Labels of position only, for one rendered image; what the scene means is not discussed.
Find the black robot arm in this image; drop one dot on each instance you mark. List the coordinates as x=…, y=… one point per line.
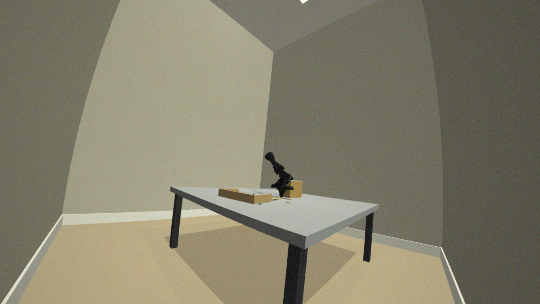
x=279, y=169

